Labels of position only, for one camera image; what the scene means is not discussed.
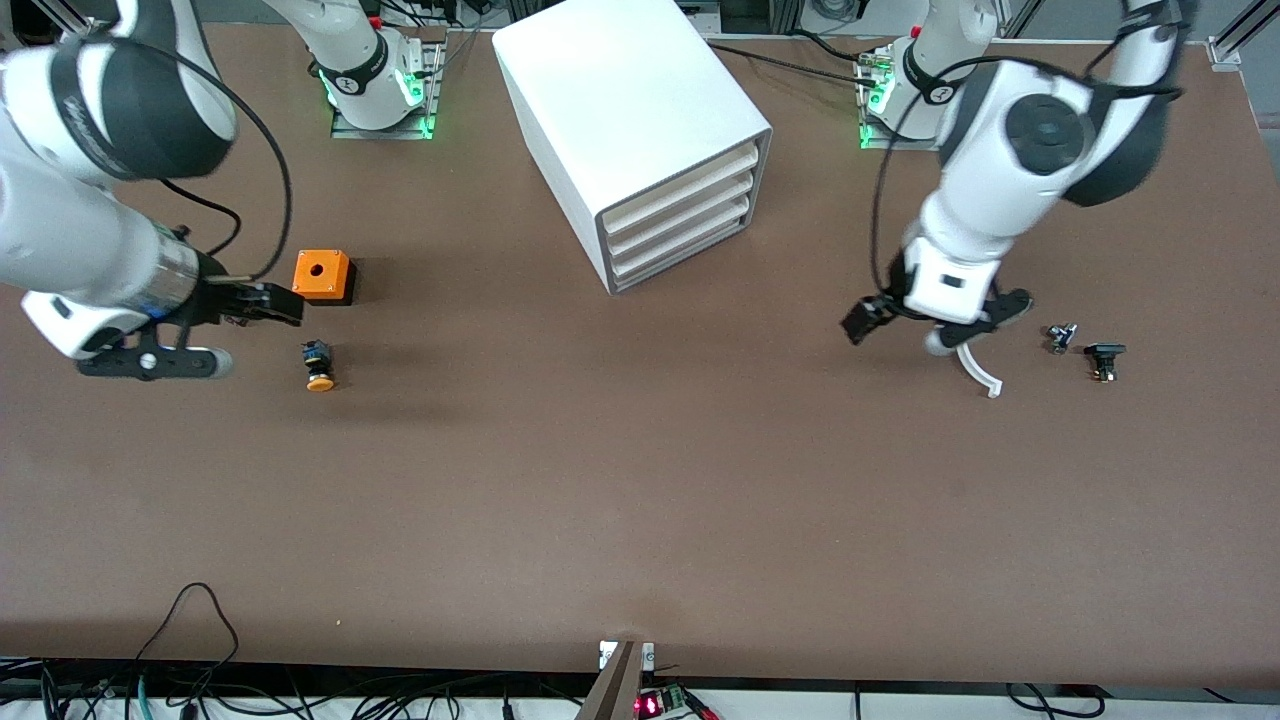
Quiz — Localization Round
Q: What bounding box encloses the aluminium frame profile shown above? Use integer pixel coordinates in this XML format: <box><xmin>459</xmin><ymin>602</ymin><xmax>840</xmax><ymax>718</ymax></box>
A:
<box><xmin>1208</xmin><ymin>0</ymin><xmax>1280</xmax><ymax>66</ymax></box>
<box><xmin>30</xmin><ymin>0</ymin><xmax>101</xmax><ymax>31</ymax></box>

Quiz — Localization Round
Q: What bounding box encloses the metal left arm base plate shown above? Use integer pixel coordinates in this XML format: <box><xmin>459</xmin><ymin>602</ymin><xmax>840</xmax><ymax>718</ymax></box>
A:
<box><xmin>858</xmin><ymin>50</ymin><xmax>946</xmax><ymax>153</ymax></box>

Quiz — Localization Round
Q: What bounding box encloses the circuit board with red display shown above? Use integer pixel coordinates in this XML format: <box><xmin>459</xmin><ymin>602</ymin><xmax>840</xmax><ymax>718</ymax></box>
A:
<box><xmin>635</xmin><ymin>685</ymin><xmax>717</xmax><ymax>720</ymax></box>

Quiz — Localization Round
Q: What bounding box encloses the orange button enclosure box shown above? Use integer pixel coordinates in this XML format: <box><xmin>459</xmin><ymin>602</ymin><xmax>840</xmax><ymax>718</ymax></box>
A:
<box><xmin>292</xmin><ymin>249</ymin><xmax>357</xmax><ymax>307</ymax></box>

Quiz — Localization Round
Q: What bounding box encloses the black curved cable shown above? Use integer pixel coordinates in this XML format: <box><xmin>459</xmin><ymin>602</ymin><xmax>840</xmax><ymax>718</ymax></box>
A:
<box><xmin>1005</xmin><ymin>683</ymin><xmax>1106</xmax><ymax>719</ymax></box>

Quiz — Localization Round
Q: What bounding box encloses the white drawer cabinet housing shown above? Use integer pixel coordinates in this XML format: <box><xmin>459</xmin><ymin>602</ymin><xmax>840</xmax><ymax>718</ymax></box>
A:
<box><xmin>492</xmin><ymin>0</ymin><xmax>774</xmax><ymax>297</ymax></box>

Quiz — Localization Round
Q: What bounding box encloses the black looped cable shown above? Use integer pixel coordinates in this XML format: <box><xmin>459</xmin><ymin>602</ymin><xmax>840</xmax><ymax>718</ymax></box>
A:
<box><xmin>135</xmin><ymin>582</ymin><xmax>241</xmax><ymax>666</ymax></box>

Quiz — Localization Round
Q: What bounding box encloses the black braided cable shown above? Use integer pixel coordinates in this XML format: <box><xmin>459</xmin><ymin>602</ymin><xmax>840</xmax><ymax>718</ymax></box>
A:
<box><xmin>705</xmin><ymin>42</ymin><xmax>881</xmax><ymax>86</ymax></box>

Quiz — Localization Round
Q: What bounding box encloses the orange push button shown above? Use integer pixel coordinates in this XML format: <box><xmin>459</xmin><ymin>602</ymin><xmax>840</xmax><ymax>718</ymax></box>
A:
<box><xmin>303</xmin><ymin>340</ymin><xmax>338</xmax><ymax>393</ymax></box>

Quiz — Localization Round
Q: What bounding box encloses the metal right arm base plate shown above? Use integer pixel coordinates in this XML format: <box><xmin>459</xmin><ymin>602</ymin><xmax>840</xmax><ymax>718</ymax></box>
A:
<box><xmin>330</xmin><ymin>38</ymin><xmax>443</xmax><ymax>141</ymax></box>

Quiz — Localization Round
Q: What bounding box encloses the black switch contact block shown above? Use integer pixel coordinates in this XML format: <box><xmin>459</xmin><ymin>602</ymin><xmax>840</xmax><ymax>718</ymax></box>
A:
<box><xmin>1084</xmin><ymin>342</ymin><xmax>1128</xmax><ymax>384</ymax></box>

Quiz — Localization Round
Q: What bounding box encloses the white cabinet drawer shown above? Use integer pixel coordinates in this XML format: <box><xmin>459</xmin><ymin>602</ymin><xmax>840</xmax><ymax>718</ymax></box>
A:
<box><xmin>608</xmin><ymin>195</ymin><xmax>753</xmax><ymax>277</ymax></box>
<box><xmin>600</xmin><ymin>140</ymin><xmax>763</xmax><ymax>236</ymax></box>
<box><xmin>612</xmin><ymin>220</ymin><xmax>751</xmax><ymax>291</ymax></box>
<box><xmin>605</xmin><ymin>170</ymin><xmax>757</xmax><ymax>257</ymax></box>

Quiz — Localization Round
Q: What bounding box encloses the white semicircular plastic bracket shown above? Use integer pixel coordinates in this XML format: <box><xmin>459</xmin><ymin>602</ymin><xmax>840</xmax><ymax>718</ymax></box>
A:
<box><xmin>955</xmin><ymin>340</ymin><xmax>1004</xmax><ymax>399</ymax></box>

